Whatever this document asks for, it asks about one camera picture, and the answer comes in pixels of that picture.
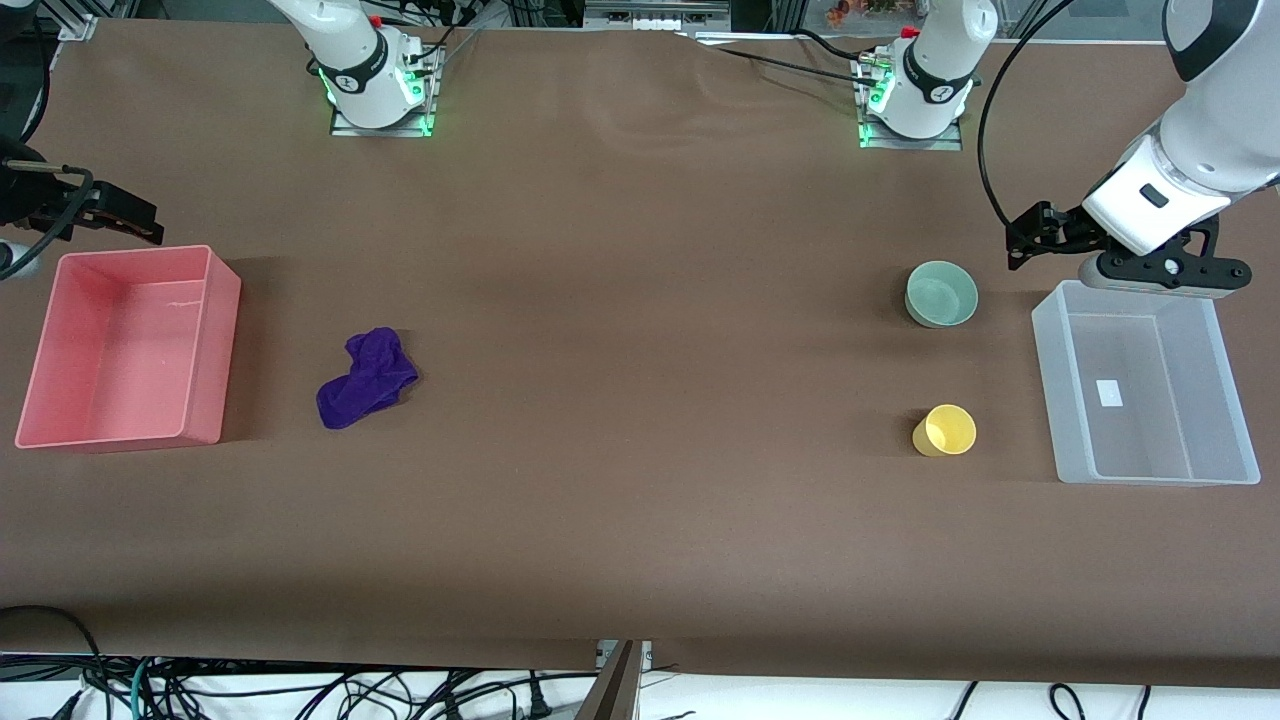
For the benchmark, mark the orange red background clutter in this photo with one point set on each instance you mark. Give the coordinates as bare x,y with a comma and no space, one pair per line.
860,10

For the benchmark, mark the green bowl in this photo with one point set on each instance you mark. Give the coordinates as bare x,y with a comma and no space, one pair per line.
940,295

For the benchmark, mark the yellow cup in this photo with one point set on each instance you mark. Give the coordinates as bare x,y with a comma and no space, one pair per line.
948,430

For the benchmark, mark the pink plastic bin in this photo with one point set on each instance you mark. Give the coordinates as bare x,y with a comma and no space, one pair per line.
130,350

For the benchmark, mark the purple cloth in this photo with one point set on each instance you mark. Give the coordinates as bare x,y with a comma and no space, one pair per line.
365,385

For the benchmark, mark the aluminium frame corner profile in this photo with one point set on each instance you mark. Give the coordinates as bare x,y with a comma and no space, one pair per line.
78,28

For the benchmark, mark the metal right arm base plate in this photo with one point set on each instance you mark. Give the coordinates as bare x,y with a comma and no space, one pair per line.
345,127

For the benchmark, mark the dark aluminium post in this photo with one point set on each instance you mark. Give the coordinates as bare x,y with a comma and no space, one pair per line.
615,690

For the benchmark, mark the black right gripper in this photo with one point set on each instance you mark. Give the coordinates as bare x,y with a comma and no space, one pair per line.
28,195

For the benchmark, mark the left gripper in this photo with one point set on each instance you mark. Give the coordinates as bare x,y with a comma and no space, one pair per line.
1066,226

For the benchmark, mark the grey power strip box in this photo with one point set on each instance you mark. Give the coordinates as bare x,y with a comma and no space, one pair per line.
655,15

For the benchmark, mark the brown table cover sheet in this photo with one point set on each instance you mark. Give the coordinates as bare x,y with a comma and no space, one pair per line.
640,350

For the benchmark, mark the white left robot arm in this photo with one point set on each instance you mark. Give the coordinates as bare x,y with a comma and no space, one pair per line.
1220,130

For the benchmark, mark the clear plastic bin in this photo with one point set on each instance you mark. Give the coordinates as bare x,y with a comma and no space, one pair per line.
1150,400

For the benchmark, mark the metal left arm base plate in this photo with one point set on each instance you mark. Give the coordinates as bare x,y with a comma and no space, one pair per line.
950,142

